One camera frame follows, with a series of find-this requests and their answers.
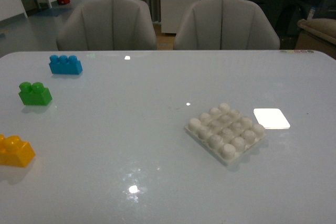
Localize white studded base plate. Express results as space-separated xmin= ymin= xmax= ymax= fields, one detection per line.
xmin=185 ymin=103 xmax=266 ymax=165

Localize grey upholstered chair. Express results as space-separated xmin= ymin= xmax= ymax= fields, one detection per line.
xmin=174 ymin=0 xmax=280 ymax=50
xmin=56 ymin=0 xmax=156 ymax=51

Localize green two-stud toy block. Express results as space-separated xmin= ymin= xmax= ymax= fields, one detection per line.
xmin=19 ymin=82 xmax=53 ymax=106

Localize left grey upholstered chair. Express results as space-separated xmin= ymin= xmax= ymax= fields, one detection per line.
xmin=56 ymin=0 xmax=156 ymax=51

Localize beige cushion on box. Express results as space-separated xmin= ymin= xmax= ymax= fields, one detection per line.
xmin=297 ymin=18 xmax=335 ymax=45

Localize yellow two-stud toy block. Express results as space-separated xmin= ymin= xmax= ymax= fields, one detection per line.
xmin=1 ymin=134 xmax=35 ymax=167

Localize blue three-stud toy block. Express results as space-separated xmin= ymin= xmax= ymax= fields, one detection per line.
xmin=49 ymin=55 xmax=82 ymax=75

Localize right grey upholstered chair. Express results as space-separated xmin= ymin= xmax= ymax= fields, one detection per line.
xmin=174 ymin=0 xmax=280 ymax=50

